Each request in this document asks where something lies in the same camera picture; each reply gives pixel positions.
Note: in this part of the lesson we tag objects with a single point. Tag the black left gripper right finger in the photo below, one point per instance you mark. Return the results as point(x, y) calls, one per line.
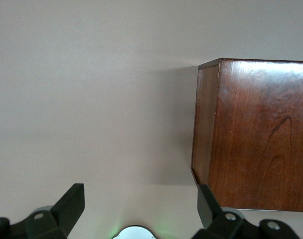
point(223, 225)

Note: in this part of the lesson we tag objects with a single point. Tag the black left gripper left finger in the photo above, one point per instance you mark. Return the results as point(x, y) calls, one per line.
point(54, 221)

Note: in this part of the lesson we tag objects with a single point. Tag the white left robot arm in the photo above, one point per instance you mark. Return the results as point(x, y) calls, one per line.
point(134, 234)

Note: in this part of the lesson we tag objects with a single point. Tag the dark red wooden cabinet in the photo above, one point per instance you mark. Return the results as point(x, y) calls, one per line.
point(253, 137)

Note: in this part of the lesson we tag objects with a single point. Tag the brown table cover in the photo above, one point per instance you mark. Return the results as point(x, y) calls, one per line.
point(79, 99)

